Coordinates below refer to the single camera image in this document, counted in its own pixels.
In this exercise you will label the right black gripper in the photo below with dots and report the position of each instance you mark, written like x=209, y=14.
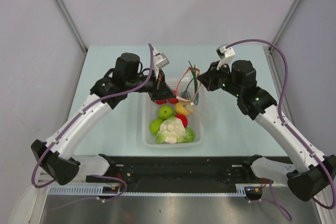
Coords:
x=208, y=78

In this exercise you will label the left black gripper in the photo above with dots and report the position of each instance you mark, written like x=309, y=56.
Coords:
x=160, y=90

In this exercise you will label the clear orange zip bag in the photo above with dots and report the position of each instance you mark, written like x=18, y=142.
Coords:
x=197, y=109

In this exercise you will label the green spring onion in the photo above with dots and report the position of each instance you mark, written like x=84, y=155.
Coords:
x=187, y=89

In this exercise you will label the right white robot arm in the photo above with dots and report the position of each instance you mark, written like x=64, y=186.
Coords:
x=310, y=171

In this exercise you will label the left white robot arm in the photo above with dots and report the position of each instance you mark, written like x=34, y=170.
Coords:
x=54, y=155

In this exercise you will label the red tomato right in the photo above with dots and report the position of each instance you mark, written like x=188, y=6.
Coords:
x=173, y=101

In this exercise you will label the red tomato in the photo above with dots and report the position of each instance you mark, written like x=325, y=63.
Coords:
x=173, y=101
x=159, y=102

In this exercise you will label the red tomato left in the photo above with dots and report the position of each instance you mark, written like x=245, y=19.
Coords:
x=159, y=102

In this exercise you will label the green apple upper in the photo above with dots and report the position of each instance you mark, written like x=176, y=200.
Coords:
x=165, y=112

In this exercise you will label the green apple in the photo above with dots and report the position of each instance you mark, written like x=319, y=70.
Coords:
x=155, y=126
x=165, y=112

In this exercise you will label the yellow lemon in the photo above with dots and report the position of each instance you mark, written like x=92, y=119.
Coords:
x=184, y=108

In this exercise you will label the small red pepper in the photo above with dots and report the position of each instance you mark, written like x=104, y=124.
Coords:
x=183, y=119

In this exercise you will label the clear plastic basket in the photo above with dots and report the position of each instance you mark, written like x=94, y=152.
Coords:
x=150, y=110

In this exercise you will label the green apple lower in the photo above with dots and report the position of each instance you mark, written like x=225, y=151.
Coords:
x=155, y=126

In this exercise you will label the cabbage head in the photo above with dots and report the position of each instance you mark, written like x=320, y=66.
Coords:
x=172, y=131

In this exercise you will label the light blue table mat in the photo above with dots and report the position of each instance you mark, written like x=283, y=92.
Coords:
x=225, y=131

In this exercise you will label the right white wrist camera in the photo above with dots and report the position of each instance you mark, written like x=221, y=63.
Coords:
x=226, y=56

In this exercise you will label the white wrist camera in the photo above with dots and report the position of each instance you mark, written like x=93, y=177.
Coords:
x=160, y=60
x=226, y=56

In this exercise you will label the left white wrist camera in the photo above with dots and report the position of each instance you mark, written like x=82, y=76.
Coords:
x=160, y=60

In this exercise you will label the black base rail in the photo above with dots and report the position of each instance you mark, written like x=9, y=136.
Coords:
x=185, y=175

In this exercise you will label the white cable duct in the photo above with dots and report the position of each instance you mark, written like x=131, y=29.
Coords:
x=100, y=190

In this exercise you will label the left aluminium frame post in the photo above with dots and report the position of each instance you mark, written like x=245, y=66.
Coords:
x=62, y=8

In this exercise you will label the aluminium frame post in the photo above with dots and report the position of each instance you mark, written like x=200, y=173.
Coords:
x=286, y=21
x=62, y=8

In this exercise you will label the right aluminium frame post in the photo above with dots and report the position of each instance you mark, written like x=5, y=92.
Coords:
x=286, y=21

